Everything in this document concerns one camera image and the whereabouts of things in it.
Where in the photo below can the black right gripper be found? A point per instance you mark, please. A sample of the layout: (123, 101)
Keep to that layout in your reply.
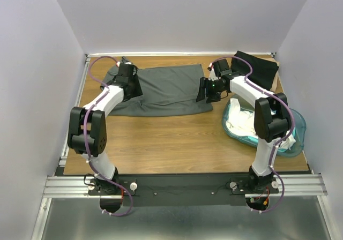
(211, 98)

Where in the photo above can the aluminium rail frame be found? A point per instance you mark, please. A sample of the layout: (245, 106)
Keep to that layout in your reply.
(199, 206)

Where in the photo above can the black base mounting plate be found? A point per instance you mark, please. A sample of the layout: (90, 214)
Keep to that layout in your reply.
(180, 190)

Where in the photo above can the white t-shirt in basket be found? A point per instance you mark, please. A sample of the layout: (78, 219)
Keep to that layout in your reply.
(237, 121)

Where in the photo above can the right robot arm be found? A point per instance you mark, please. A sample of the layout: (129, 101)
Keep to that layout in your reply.
(273, 119)

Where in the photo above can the teal plastic basket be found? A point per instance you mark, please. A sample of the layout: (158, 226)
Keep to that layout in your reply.
(300, 124)

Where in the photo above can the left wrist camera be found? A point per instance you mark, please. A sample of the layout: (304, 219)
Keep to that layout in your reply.
(125, 62)

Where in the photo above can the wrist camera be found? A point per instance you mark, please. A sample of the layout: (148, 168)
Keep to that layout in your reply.
(212, 76)
(125, 62)

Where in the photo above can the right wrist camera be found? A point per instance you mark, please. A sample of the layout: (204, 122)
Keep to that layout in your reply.
(212, 76)

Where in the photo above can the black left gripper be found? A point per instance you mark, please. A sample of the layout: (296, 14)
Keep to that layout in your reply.
(138, 91)

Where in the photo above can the folded black t-shirt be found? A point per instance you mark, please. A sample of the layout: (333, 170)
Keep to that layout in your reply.
(263, 71)

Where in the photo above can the grey t-shirt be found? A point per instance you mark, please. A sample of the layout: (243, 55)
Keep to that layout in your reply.
(167, 91)

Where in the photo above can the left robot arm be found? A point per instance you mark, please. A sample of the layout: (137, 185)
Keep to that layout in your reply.
(87, 133)

